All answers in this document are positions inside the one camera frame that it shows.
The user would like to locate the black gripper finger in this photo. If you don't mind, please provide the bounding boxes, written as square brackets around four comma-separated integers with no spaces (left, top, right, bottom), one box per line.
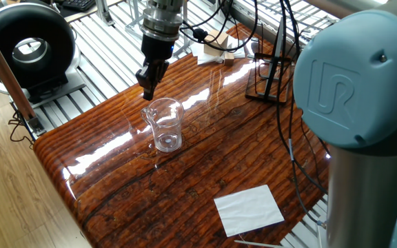
[135,61,160,102]
[155,60,170,84]

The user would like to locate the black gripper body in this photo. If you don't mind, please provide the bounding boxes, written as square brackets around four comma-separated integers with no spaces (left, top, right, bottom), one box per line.
[140,33,175,67]

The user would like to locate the black metal cup rack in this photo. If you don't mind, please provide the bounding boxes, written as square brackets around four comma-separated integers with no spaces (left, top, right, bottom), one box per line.
[245,17,298,105]

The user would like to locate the large wooden block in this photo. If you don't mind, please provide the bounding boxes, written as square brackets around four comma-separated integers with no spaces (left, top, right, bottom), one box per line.
[203,29,230,57]

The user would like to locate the white crumpled cloth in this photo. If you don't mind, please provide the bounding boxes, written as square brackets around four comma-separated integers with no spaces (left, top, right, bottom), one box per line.
[190,34,247,65]

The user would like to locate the black keyboard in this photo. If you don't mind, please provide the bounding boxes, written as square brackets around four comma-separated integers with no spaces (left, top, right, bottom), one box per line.
[62,0,96,12]

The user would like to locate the white paper sheet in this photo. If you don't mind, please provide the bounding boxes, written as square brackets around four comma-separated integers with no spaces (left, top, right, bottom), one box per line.
[213,184,285,238]

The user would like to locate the white wire dish rack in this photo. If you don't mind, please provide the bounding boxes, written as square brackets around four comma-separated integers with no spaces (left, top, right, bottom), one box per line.
[125,0,199,58]

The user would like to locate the clear plastic cup with handle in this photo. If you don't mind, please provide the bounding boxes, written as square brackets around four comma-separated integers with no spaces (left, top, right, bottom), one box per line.
[140,97,185,154]

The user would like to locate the aluminium profile post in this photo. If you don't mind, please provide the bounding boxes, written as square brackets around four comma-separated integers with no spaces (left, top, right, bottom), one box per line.
[94,0,115,27]

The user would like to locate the black round duct fan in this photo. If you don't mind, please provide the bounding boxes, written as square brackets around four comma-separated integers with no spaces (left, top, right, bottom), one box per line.
[0,2,86,104]

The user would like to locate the thin black loose cable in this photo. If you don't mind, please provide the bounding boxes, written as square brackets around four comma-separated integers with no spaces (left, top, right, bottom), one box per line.
[8,109,36,149]

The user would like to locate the aluminium frame bar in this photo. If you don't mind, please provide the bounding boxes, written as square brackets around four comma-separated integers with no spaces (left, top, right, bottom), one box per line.
[0,15,47,137]

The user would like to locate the black cable bundle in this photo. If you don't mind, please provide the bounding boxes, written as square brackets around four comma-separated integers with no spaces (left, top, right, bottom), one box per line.
[179,0,330,225]

